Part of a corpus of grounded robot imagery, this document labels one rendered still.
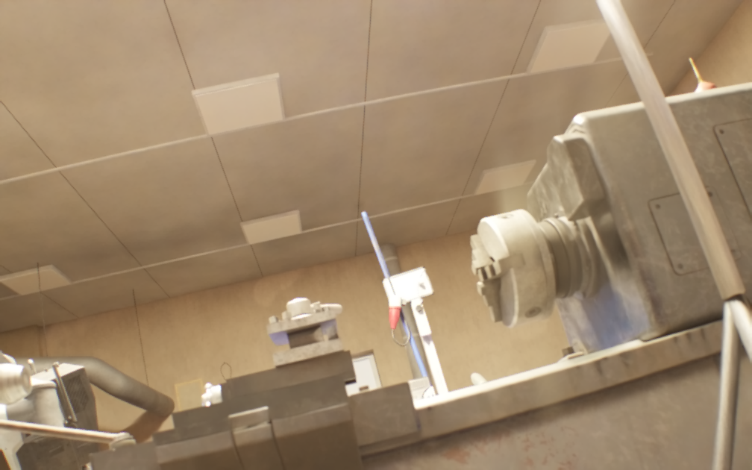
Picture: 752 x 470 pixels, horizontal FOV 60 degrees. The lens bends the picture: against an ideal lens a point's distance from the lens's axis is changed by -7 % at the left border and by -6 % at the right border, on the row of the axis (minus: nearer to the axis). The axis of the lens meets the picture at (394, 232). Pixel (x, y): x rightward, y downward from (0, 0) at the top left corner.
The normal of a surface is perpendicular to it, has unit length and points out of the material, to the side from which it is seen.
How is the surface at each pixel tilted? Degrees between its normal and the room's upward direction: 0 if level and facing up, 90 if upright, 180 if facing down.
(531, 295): 133
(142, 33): 180
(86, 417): 108
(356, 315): 90
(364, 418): 90
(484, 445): 90
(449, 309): 90
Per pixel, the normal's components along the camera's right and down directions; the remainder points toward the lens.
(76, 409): 0.69, -0.11
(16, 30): 0.26, 0.92
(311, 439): 0.24, 0.49
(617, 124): 0.07, -0.34
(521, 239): 0.01, -0.54
